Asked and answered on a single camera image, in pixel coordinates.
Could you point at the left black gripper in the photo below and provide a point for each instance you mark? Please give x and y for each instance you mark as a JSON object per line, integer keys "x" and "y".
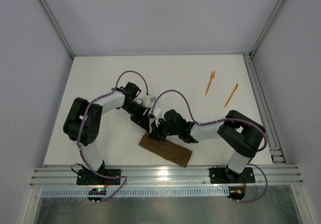
{"x": 140, "y": 120}

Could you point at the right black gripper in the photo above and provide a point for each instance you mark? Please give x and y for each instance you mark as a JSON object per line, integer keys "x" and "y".
{"x": 162, "y": 127}

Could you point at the brown cloth napkin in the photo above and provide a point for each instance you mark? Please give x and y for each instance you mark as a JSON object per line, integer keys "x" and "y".
{"x": 167, "y": 150}

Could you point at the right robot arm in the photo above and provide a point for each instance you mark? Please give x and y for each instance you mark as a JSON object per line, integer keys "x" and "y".
{"x": 241, "y": 133}

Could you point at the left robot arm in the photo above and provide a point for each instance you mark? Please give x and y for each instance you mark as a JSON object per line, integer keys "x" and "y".
{"x": 83, "y": 120}

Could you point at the orange plastic knife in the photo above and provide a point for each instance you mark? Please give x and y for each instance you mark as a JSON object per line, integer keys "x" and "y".
{"x": 231, "y": 95}

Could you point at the orange plastic fork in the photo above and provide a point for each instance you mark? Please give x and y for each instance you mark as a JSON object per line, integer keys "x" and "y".
{"x": 212, "y": 76}

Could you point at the left controller board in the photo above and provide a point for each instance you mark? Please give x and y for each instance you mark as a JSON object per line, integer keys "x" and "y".
{"x": 95, "y": 195}

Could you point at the controller board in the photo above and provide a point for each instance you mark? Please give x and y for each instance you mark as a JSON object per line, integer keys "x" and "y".
{"x": 236, "y": 195}
{"x": 95, "y": 195}

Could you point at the right controller board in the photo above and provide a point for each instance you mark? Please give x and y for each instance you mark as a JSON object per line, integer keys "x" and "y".
{"x": 236, "y": 195}

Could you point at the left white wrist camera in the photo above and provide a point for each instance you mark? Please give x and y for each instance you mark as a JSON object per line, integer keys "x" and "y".
{"x": 148, "y": 99}

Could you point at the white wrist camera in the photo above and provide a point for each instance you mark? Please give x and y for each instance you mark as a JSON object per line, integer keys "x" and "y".
{"x": 148, "y": 99}
{"x": 154, "y": 116}

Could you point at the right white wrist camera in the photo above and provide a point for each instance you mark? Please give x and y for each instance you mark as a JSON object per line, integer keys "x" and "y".
{"x": 154, "y": 116}

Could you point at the front aluminium rail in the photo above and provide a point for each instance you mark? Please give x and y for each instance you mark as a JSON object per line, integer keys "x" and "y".
{"x": 62, "y": 175}

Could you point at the aluminium rail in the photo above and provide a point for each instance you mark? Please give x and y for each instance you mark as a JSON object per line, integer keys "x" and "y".
{"x": 62, "y": 175}
{"x": 274, "y": 141}

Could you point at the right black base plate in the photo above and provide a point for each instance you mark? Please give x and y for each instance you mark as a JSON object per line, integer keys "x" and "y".
{"x": 222, "y": 175}

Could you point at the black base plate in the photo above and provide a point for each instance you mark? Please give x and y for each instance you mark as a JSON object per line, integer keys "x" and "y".
{"x": 87, "y": 177}
{"x": 222, "y": 175}

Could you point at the slotted cable duct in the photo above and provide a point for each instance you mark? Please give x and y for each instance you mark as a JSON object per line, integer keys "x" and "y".
{"x": 139, "y": 191}

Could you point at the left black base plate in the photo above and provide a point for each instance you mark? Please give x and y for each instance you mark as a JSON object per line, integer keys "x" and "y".
{"x": 87, "y": 177}

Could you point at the right side aluminium rail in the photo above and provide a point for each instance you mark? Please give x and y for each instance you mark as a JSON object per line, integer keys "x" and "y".
{"x": 274, "y": 141}

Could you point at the left aluminium frame post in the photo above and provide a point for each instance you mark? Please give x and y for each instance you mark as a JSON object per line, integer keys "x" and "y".
{"x": 56, "y": 27}

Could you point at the aluminium frame post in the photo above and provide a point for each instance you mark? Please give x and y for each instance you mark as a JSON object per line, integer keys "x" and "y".
{"x": 56, "y": 27}
{"x": 273, "y": 16}

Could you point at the right aluminium frame post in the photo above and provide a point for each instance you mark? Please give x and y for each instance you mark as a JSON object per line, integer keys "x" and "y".
{"x": 273, "y": 16}

